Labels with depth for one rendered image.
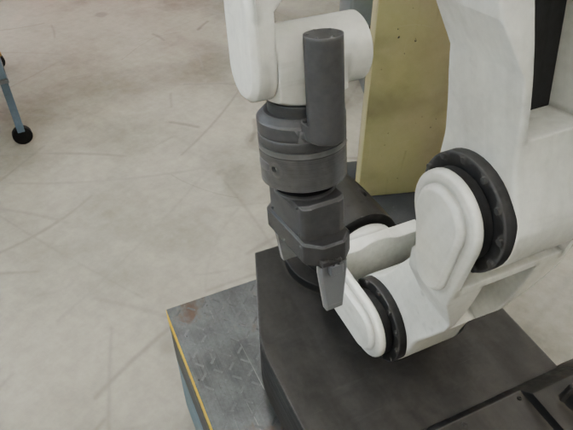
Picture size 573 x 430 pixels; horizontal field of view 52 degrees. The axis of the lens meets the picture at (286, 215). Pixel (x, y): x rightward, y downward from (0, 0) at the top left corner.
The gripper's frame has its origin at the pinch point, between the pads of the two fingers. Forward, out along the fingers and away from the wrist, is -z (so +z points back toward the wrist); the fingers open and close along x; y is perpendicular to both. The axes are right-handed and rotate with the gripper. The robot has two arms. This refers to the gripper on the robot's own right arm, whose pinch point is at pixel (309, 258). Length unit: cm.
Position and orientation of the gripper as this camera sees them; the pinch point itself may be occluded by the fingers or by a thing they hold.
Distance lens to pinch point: 66.4
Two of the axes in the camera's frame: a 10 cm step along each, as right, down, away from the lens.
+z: -0.6, -8.5, -5.2
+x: 4.4, 4.5, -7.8
